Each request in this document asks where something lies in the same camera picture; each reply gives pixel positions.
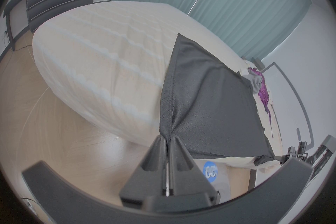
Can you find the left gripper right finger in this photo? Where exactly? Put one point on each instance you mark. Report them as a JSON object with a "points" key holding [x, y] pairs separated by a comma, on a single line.
{"points": [[183, 178]]}

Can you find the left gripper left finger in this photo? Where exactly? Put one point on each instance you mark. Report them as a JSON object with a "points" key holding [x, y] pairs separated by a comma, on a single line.
{"points": [[152, 178]]}

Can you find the black T-shirt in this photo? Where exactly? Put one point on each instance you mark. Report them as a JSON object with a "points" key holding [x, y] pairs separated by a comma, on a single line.
{"points": [[210, 107]]}

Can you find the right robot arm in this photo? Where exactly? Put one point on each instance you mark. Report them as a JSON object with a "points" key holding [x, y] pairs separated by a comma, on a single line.
{"points": [[325, 146]]}

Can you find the bed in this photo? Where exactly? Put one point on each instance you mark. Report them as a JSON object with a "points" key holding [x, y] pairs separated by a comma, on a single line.
{"points": [[105, 47]]}

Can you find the purple garment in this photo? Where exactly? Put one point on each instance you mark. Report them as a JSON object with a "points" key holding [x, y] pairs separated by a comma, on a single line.
{"points": [[262, 91]]}

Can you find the grey garment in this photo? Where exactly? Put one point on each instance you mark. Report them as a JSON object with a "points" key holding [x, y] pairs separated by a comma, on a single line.
{"points": [[256, 82]]}

